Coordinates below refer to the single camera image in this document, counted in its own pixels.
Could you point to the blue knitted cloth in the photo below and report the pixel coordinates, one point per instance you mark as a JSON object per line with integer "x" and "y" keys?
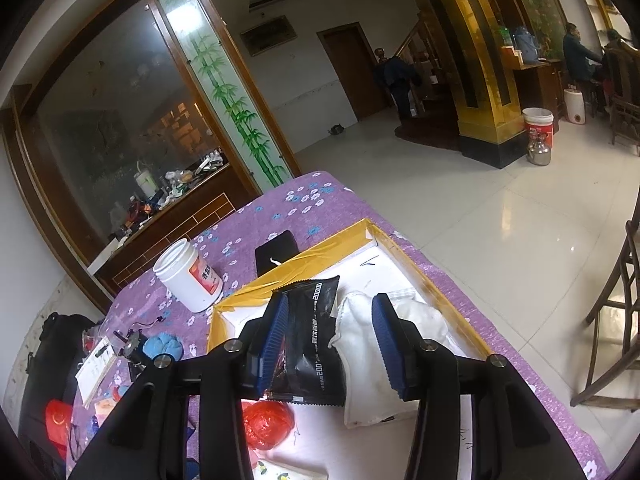
{"x": 162, "y": 346}

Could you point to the metal kettle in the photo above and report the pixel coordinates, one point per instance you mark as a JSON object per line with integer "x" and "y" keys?
{"x": 539, "y": 154}

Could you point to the black bag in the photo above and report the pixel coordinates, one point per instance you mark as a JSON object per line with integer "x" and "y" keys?
{"x": 55, "y": 340}

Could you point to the yellow taped foam box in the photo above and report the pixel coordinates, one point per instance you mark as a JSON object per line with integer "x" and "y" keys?
{"x": 390, "y": 270}

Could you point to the red plastic bag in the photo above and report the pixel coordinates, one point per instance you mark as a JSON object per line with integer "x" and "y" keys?
{"x": 267, "y": 425}

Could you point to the wooden counter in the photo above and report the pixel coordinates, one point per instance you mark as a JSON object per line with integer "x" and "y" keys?
{"x": 537, "y": 90}

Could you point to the eyeglasses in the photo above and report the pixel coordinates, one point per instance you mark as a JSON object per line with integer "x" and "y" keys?
{"x": 74, "y": 432}

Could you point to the black motor can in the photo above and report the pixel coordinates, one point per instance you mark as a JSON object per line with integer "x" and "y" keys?
{"x": 134, "y": 347}

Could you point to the purple floral tablecloth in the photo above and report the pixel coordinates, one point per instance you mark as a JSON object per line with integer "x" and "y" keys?
{"x": 310, "y": 200}

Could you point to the white plastic jar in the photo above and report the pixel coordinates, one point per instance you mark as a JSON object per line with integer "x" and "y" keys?
{"x": 180, "y": 280}

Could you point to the white plastic packet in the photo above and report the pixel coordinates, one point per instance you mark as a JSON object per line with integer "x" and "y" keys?
{"x": 290, "y": 472}

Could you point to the dark framed wall plaque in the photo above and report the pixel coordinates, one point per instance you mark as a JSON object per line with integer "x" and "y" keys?
{"x": 270, "y": 35}

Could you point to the red packet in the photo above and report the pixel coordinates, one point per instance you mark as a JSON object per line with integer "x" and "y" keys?
{"x": 57, "y": 420}

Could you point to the wooden glass cabinet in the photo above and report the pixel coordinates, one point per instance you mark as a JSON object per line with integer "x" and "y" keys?
{"x": 200, "y": 210}

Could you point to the white red bucket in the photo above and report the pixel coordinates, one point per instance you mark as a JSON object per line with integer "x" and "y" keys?
{"x": 539, "y": 127}

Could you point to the white jug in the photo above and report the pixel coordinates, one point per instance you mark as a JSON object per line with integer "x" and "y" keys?
{"x": 144, "y": 184}

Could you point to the white towel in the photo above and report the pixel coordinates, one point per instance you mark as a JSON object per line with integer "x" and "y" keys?
{"x": 360, "y": 370}

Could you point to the black snack packet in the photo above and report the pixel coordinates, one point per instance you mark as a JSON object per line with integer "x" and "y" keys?
{"x": 310, "y": 340}

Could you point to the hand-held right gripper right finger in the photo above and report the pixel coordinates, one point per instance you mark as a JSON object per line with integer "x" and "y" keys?
{"x": 385, "y": 340}

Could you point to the bamboo print glass panel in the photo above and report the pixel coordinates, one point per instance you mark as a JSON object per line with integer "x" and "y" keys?
{"x": 225, "y": 95}

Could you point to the wooden chair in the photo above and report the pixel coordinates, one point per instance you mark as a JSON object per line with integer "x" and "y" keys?
{"x": 615, "y": 280}

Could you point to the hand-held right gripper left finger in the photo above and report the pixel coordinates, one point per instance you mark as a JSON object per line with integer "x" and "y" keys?
{"x": 272, "y": 340}

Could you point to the white paper booklet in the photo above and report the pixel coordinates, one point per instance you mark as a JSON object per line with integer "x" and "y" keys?
{"x": 92, "y": 375}

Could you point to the white humidifier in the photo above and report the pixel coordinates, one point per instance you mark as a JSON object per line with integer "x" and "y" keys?
{"x": 575, "y": 107}

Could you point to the clutter of small items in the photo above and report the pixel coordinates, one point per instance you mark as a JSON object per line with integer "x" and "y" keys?
{"x": 170, "y": 190}

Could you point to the blue heart soft toy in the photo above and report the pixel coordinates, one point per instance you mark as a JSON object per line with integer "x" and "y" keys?
{"x": 124, "y": 392}

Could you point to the black phone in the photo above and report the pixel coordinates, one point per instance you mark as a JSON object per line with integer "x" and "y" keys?
{"x": 277, "y": 255}

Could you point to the golden pillar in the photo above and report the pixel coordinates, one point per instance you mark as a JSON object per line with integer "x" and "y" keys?
{"x": 480, "y": 110}

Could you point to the wooden door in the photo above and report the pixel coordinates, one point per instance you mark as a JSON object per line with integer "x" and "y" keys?
{"x": 350, "y": 70}

